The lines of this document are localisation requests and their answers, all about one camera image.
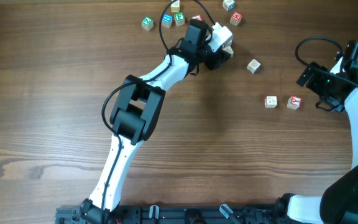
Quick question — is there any red Y letter block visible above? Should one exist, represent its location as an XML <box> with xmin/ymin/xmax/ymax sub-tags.
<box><xmin>287</xmin><ymin>96</ymin><xmax>302</xmax><ymax>110</ymax></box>

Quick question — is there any plain wooden picture block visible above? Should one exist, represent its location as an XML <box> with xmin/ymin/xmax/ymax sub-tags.
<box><xmin>264</xmin><ymin>96</ymin><xmax>278</xmax><ymax>108</ymax></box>

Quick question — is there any green edged plain block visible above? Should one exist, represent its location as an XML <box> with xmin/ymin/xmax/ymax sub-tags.
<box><xmin>223</xmin><ymin>46</ymin><xmax>234</xmax><ymax>58</ymax></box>

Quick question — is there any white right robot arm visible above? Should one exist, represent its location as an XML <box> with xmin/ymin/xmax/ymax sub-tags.
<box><xmin>270</xmin><ymin>40</ymin><xmax>358</xmax><ymax>223</ymax></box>

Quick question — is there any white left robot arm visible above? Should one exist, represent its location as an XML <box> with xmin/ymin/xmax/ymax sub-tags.
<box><xmin>80</xmin><ymin>19</ymin><xmax>234</xmax><ymax>223</ymax></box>

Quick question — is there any plain B letter block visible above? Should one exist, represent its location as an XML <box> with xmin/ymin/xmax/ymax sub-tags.
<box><xmin>247</xmin><ymin>59</ymin><xmax>261</xmax><ymax>73</ymax></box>

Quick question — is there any red 6 number block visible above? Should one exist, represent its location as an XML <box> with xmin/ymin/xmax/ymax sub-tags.
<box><xmin>192</xmin><ymin>15</ymin><xmax>203</xmax><ymax>21</ymax></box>

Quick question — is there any red M letter block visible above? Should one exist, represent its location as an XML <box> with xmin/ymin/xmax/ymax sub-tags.
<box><xmin>230</xmin><ymin>11</ymin><xmax>242</xmax><ymax>26</ymax></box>

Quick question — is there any green F letter block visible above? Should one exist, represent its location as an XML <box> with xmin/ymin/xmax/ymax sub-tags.
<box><xmin>175</xmin><ymin>12</ymin><xmax>185</xmax><ymax>26</ymax></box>

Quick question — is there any blue white corner block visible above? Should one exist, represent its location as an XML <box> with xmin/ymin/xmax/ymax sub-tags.
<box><xmin>223</xmin><ymin>0</ymin><xmax>235</xmax><ymax>11</ymax></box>

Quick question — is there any blue letter block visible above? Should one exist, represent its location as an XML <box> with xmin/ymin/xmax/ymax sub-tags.
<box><xmin>161</xmin><ymin>14</ymin><xmax>173</xmax><ymax>28</ymax></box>

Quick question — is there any yellow letter block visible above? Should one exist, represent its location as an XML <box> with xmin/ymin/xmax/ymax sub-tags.
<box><xmin>170</xmin><ymin>0</ymin><xmax>180</xmax><ymax>12</ymax></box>

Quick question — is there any green Z letter block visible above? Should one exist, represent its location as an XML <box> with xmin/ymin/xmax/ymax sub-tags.
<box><xmin>141</xmin><ymin>16</ymin><xmax>154</xmax><ymax>31</ymax></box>

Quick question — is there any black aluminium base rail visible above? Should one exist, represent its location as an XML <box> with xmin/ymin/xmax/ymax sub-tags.
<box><xmin>54</xmin><ymin>202</ymin><xmax>333</xmax><ymax>224</ymax></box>

